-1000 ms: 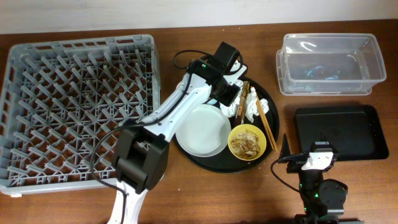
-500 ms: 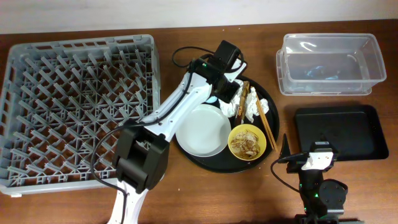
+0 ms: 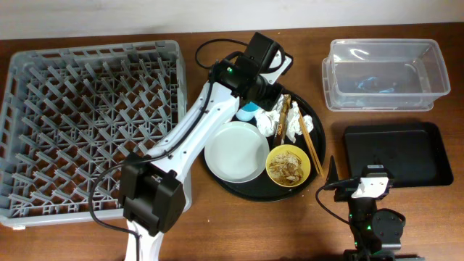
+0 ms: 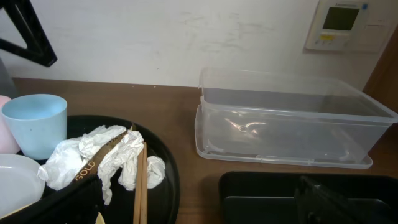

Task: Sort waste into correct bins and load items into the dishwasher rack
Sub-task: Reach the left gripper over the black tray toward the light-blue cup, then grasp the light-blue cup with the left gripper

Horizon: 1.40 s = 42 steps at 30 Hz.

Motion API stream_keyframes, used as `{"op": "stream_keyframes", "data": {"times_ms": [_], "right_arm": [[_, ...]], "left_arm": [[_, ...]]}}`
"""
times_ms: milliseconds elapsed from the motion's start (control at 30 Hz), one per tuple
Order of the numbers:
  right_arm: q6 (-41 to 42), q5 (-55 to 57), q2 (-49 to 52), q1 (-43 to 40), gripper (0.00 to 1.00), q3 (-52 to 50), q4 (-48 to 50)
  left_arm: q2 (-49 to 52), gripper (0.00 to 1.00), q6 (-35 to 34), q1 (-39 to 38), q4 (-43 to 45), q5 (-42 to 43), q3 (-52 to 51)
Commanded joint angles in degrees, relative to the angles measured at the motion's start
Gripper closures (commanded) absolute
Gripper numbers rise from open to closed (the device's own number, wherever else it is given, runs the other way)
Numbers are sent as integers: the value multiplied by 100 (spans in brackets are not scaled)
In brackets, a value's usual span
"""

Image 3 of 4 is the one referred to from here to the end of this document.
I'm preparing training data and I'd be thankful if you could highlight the large white napkin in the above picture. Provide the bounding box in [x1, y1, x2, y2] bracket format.
[254, 95, 284, 137]

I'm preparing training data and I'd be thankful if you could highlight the clear plastic bin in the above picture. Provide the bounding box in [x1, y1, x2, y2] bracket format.
[322, 38, 451, 112]

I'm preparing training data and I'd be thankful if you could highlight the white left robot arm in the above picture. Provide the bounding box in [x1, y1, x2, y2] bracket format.
[118, 33, 293, 260]

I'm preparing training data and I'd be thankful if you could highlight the black rectangular tray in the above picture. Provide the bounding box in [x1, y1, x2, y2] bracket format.
[344, 122, 454, 188]

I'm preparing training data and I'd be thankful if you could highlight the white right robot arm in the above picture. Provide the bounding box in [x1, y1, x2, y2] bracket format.
[318, 158, 423, 261]

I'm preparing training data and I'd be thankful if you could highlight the wooden chopstick left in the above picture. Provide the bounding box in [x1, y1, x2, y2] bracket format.
[296, 108, 322, 178]

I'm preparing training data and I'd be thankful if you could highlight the brown gold snack wrapper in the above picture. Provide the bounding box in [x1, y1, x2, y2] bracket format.
[273, 94, 291, 147]

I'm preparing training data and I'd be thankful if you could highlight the wooden chopstick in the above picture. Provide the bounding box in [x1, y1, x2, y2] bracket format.
[297, 107, 325, 178]
[296, 108, 322, 178]

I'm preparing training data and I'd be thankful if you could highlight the white round plate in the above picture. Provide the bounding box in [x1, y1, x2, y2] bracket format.
[204, 121, 270, 183]

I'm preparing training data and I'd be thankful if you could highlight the small white napkin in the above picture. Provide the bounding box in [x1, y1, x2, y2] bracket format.
[286, 101, 314, 144]

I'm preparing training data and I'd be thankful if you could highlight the light blue cup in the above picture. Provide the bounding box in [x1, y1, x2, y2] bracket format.
[236, 102, 260, 122]

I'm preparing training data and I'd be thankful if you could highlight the wooden chopstick right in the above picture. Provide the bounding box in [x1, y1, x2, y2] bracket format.
[297, 107, 325, 178]

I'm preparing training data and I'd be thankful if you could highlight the yellow bowl with food scraps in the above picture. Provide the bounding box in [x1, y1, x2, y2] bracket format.
[265, 144, 312, 188]

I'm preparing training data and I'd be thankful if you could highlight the round black tray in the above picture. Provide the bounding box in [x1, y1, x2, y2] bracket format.
[201, 89, 326, 202]

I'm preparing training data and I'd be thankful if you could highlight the grey dishwasher rack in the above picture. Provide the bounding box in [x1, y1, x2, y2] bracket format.
[1, 40, 187, 230]

